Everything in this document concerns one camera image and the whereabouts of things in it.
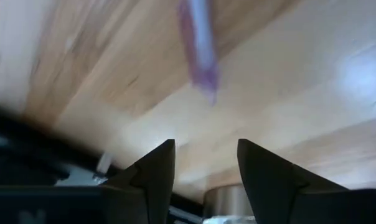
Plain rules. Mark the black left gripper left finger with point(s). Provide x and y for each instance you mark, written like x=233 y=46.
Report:
x=157 y=174

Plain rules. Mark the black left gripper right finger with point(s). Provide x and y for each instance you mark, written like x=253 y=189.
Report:
x=266 y=177

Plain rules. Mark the purple pen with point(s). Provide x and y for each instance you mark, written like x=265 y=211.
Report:
x=200 y=46

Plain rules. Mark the white lamp shade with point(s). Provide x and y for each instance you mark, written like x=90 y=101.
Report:
x=228 y=199

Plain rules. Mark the black aluminium table frame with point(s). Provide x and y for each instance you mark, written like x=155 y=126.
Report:
x=35 y=140

